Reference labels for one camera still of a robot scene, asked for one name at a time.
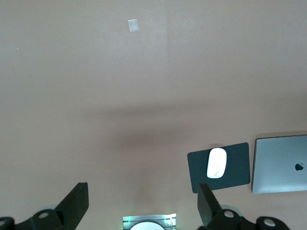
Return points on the small tape patch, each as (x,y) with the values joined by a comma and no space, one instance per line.
(133,25)

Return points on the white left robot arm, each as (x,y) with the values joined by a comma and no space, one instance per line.
(147,226)

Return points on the silver closed laptop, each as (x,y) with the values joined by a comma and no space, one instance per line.
(275,165)

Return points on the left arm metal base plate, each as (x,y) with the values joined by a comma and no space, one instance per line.
(127,220)

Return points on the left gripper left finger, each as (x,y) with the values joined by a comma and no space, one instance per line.
(72,206)

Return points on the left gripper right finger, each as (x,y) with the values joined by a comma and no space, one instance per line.
(208,208)

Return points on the black mouse pad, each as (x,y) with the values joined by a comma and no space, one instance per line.
(237,167)

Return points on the white computer mouse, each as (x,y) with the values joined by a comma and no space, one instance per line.
(216,163)

